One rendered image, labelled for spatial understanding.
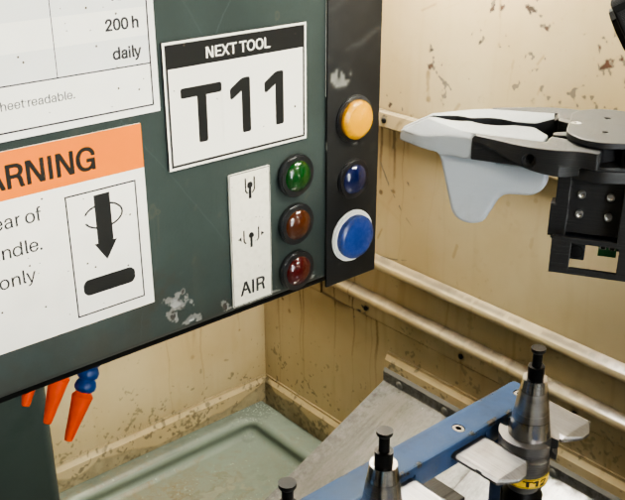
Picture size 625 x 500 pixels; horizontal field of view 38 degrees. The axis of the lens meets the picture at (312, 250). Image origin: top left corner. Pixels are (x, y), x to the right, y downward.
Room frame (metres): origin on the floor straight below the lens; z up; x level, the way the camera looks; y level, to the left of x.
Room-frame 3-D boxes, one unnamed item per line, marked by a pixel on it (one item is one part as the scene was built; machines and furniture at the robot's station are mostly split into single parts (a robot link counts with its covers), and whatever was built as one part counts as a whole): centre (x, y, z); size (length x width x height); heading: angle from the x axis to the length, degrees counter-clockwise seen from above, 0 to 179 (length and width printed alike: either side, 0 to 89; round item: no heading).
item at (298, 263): (0.53, 0.01, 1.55); 0.02 x 0.01 x 0.02; 131
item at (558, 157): (0.50, -0.14, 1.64); 0.09 x 0.05 x 0.02; 71
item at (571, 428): (0.85, -0.27, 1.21); 0.07 x 0.05 x 0.01; 41
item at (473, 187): (0.52, -0.09, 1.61); 0.09 x 0.03 x 0.06; 71
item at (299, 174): (0.53, 0.01, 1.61); 0.02 x 0.01 x 0.02; 131
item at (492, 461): (0.78, -0.19, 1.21); 0.07 x 0.05 x 0.01; 41
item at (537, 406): (0.81, -0.23, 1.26); 0.04 x 0.04 x 0.07
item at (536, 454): (0.81, -0.23, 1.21); 0.06 x 0.06 x 0.03
